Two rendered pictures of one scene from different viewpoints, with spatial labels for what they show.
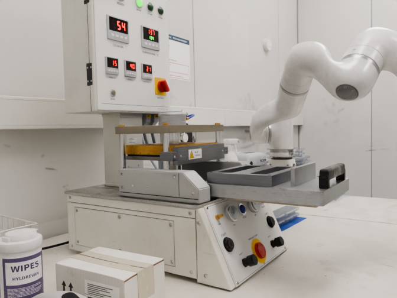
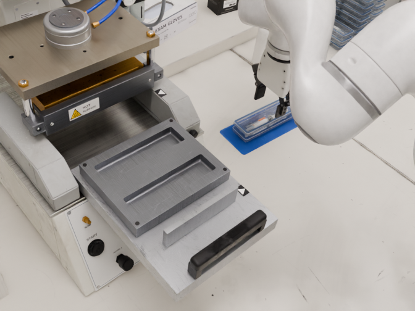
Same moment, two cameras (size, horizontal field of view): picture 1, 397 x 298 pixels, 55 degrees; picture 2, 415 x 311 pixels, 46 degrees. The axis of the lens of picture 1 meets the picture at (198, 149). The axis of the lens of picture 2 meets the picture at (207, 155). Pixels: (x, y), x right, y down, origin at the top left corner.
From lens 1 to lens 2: 74 cm
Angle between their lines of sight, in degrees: 45
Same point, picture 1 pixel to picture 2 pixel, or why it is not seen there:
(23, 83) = not seen: outside the picture
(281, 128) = not seen: hidden behind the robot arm
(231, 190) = (98, 207)
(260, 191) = (123, 235)
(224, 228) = (96, 228)
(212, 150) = (125, 89)
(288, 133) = not seen: hidden behind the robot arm
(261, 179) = (127, 222)
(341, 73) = (301, 107)
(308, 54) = (286, 15)
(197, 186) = (52, 194)
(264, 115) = (252, 7)
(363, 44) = (374, 59)
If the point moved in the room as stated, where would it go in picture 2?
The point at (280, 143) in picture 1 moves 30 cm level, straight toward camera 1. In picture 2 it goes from (280, 41) to (218, 122)
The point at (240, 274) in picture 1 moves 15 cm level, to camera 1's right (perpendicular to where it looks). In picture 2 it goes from (108, 275) to (183, 297)
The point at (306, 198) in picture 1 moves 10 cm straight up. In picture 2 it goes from (162, 282) to (165, 247)
